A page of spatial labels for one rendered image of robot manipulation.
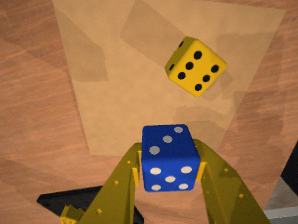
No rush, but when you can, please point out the yellow die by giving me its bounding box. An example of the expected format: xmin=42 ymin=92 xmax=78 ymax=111
xmin=165 ymin=36 xmax=227 ymax=97

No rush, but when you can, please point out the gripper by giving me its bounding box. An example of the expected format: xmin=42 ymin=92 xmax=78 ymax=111
xmin=78 ymin=139 xmax=271 ymax=224

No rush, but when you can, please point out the blue die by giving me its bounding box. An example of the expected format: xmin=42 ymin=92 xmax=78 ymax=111
xmin=141 ymin=124 xmax=201 ymax=192

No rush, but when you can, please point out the tan flat mat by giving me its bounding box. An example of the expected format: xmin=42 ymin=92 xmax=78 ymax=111
xmin=52 ymin=0 xmax=287 ymax=156

